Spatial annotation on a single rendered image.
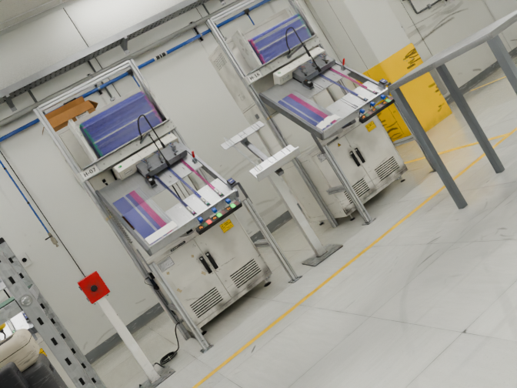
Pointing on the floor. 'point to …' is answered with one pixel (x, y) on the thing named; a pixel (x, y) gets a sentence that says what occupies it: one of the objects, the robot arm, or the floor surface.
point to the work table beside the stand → (491, 35)
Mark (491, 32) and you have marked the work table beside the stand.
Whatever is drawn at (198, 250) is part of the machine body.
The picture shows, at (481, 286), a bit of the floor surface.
